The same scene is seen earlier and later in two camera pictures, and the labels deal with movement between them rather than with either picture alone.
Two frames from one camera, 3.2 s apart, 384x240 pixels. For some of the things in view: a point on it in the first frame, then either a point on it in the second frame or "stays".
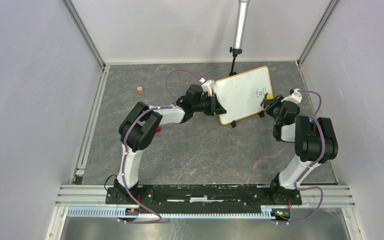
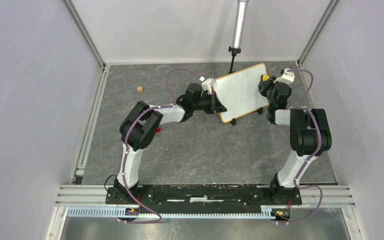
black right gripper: x=276 y=101 to x=263 y=85
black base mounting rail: x=242 y=194 stays
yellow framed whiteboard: x=241 y=95 stays
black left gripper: x=215 y=106 stays
